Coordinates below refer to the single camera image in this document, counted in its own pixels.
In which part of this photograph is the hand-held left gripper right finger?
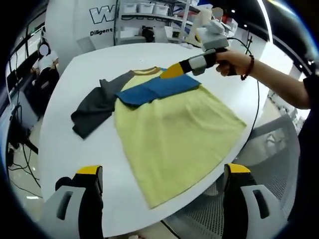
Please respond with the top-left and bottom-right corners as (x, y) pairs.
(223, 163), (287, 239)

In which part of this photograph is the grey metal shelving rack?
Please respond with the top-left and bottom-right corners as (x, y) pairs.
(116, 0), (237, 45)

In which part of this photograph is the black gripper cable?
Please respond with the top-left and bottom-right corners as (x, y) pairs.
(227, 37), (261, 140)

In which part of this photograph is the white storage bin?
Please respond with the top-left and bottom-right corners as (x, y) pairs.
(138, 2), (154, 14)
(154, 3), (170, 14)
(124, 2), (138, 13)

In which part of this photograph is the dark beaded bracelet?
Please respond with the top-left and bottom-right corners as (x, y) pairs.
(240, 54), (255, 81)

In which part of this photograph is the person's dark clothed torso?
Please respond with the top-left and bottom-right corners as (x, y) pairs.
(288, 74), (319, 222)

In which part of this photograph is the person's right hand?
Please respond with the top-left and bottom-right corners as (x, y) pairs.
(214, 48), (250, 77)

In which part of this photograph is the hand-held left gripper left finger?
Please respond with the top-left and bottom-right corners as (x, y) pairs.
(43, 164), (104, 239)

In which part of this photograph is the black screen tripod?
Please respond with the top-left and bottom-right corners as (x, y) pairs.
(8, 106), (39, 154)

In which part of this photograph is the yellow-green garment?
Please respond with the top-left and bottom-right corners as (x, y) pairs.
(71, 66), (248, 209)

